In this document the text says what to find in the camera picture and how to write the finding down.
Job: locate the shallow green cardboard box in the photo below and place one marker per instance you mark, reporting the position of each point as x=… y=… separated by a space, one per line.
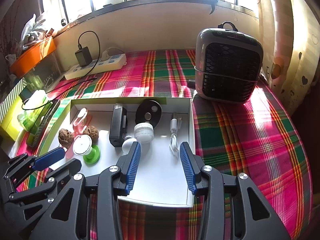
x=160 y=179

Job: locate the black round disc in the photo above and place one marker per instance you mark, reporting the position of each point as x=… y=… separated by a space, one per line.
x=149 y=111

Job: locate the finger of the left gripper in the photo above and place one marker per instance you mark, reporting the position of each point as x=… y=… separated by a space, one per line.
x=23 y=165
x=54 y=182

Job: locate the green tissue pack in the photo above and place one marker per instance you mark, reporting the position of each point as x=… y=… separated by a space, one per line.
x=31 y=109

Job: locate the heart patterned curtain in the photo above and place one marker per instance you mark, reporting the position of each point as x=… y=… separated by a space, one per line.
x=289 y=33

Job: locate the white mushroom-shaped knob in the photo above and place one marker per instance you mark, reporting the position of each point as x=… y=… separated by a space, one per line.
x=129 y=140

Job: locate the orange storage tray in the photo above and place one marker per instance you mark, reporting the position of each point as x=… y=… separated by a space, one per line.
x=31 y=57

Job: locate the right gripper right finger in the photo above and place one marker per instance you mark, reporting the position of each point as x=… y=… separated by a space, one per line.
x=252 y=216

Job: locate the walnut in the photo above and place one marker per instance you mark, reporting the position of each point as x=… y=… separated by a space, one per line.
x=66 y=138
x=93 y=132

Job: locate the black power adapter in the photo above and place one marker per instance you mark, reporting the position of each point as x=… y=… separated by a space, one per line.
x=83 y=56

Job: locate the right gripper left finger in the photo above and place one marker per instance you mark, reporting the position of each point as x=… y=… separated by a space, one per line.
x=67 y=217

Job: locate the pink clip with teal pad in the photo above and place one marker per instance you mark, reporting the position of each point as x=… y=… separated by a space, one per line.
x=81 y=117

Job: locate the black smartphone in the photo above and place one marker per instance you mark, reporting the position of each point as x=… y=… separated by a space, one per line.
x=39 y=127

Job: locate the yellow green box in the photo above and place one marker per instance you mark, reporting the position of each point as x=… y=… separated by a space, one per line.
x=10 y=108

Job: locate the walnut in box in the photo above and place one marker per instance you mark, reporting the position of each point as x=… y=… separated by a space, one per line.
x=93 y=132

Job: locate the white power strip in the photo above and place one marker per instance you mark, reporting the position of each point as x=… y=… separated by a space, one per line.
x=114 y=62

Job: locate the black rectangular device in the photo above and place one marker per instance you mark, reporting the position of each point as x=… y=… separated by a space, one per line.
x=118 y=127

